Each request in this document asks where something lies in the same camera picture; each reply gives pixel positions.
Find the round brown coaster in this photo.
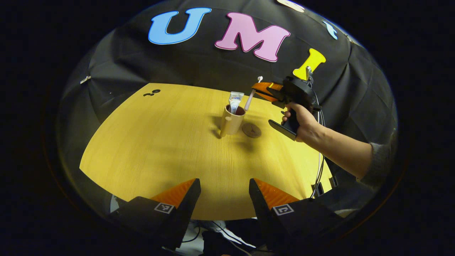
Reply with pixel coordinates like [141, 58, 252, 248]
[242, 123, 262, 138]

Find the wooden desktop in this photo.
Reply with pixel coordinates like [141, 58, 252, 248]
[79, 83, 334, 221]

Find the white toothpaste tube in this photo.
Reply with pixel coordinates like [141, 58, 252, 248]
[229, 91, 245, 115]

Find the beige cup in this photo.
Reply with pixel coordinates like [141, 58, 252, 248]
[220, 104, 246, 138]

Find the loose cables bundle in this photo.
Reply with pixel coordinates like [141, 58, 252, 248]
[182, 220, 257, 255]

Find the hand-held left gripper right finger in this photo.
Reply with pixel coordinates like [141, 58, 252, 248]
[249, 178, 343, 251]

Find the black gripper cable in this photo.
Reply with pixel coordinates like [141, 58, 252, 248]
[310, 89, 326, 200]

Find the pale pink toothbrush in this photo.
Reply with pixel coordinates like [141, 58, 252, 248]
[244, 76, 263, 111]

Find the black backdrop cloth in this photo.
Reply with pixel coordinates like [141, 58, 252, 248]
[57, 0, 398, 214]

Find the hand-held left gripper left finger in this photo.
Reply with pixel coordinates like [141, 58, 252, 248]
[110, 178, 201, 251]

